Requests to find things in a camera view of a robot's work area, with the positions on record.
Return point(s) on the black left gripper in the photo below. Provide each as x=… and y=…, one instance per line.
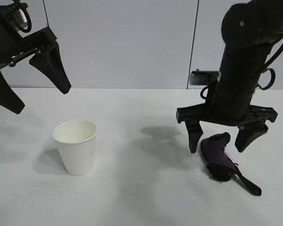
x=4, y=44

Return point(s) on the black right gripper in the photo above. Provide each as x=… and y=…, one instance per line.
x=228, y=110

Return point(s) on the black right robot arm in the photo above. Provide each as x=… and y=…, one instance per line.
x=243, y=51

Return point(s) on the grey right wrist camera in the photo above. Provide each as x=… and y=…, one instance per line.
x=198, y=78

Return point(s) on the purple cloth with black trim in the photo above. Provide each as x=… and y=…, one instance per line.
x=217, y=157

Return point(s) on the white paper cup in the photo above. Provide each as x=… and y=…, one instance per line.
x=77, y=155

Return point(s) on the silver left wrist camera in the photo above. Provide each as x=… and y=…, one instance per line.
x=21, y=15

